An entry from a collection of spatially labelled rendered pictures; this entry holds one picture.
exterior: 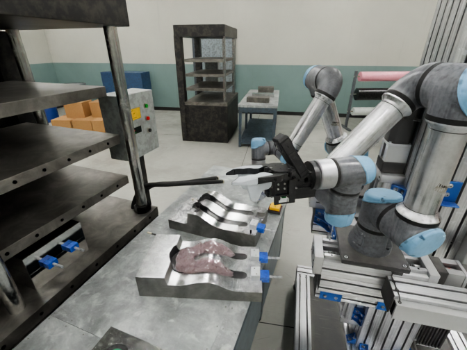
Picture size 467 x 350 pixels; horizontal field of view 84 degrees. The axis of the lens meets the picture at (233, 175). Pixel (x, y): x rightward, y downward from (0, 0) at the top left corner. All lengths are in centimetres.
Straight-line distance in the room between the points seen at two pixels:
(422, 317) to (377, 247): 25
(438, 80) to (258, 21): 686
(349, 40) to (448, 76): 687
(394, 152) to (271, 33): 651
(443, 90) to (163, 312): 112
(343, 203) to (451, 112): 32
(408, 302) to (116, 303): 107
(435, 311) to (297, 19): 696
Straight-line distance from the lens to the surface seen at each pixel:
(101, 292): 131
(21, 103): 129
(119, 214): 178
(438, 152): 84
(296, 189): 64
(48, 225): 139
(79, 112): 613
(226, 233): 137
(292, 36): 749
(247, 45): 754
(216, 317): 112
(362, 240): 109
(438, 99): 82
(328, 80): 127
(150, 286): 118
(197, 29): 506
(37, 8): 121
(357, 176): 69
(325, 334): 186
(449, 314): 117
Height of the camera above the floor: 172
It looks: 26 degrees down
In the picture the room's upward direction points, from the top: straight up
